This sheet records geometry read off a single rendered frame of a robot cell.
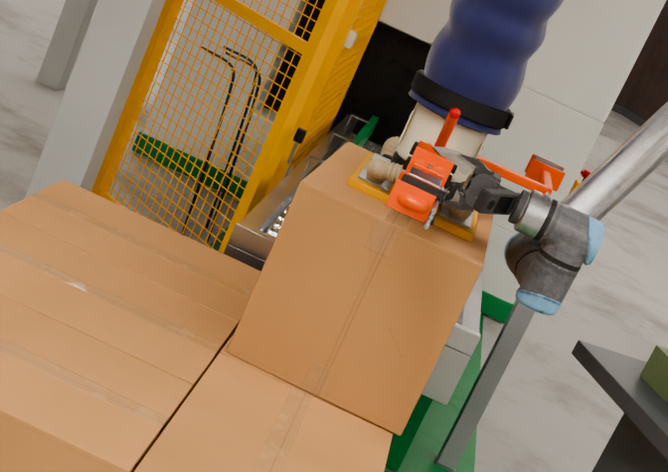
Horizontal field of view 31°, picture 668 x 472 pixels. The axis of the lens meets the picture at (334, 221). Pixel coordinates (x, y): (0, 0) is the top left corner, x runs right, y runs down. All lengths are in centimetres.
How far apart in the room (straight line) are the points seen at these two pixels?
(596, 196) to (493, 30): 40
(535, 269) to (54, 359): 95
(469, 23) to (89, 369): 104
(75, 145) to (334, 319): 170
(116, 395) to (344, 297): 53
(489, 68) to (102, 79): 167
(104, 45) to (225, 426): 190
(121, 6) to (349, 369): 175
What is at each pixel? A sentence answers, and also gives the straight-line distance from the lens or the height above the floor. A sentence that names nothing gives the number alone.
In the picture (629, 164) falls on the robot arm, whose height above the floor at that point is 123.
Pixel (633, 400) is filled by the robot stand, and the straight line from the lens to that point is 274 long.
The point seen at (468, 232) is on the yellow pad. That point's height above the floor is 96.
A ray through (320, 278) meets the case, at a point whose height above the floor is 78.
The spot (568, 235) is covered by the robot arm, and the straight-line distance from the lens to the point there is 237.
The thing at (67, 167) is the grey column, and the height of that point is 34.
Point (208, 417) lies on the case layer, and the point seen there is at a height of 54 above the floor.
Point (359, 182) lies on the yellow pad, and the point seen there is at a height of 96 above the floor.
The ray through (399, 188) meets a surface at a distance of 201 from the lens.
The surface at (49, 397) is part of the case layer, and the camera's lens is 207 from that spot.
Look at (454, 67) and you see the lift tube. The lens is 252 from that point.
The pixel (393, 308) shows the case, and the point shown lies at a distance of 240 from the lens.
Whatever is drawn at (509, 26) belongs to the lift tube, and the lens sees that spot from 251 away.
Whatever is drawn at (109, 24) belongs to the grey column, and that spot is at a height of 82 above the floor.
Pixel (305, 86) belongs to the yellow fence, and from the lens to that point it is 380.
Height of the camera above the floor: 150
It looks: 15 degrees down
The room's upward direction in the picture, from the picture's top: 24 degrees clockwise
